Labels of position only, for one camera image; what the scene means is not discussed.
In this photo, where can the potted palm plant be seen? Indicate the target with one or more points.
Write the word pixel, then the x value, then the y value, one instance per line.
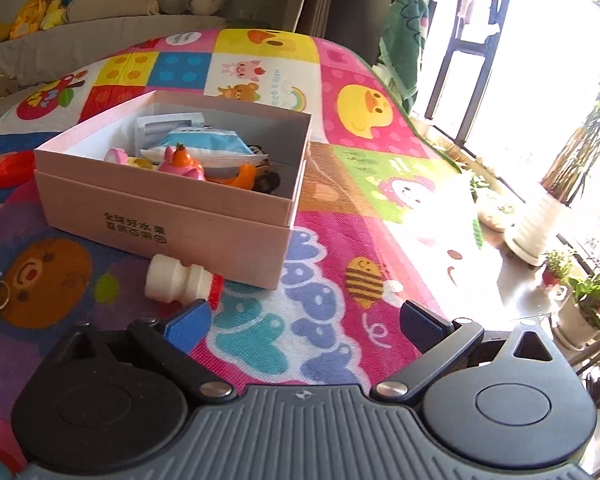
pixel 538 221

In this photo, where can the pink round tin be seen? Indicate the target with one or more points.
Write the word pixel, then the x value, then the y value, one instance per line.
pixel 116 156

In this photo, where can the white blue small carton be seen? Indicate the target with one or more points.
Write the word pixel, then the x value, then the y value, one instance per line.
pixel 152 128

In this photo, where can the green hanging towel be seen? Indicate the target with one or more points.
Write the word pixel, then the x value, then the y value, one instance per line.
pixel 401 49

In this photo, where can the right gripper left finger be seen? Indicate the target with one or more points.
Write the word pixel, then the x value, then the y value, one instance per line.
pixel 166 345

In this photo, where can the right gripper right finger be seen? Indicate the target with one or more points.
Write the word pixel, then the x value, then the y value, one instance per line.
pixel 442 345

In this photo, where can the colourful cartoon play mat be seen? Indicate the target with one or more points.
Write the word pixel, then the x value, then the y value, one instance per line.
pixel 381 217

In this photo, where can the red plastic lid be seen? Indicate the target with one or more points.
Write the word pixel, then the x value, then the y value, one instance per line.
pixel 17 169

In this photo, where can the small potted plant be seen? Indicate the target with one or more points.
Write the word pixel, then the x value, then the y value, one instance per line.
pixel 576 322

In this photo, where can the beige sofa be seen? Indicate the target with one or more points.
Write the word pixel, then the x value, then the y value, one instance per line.
pixel 46 56

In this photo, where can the pink cardboard box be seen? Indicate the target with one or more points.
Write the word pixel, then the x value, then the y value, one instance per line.
pixel 241 235

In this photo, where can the pink pig toy with carrot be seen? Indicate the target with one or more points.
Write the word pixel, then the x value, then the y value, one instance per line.
pixel 178 161

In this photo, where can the yellow plush toy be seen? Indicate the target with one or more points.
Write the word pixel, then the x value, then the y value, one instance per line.
pixel 29 19

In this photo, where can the blue white tissue pack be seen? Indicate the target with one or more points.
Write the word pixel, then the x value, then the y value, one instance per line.
pixel 213 148

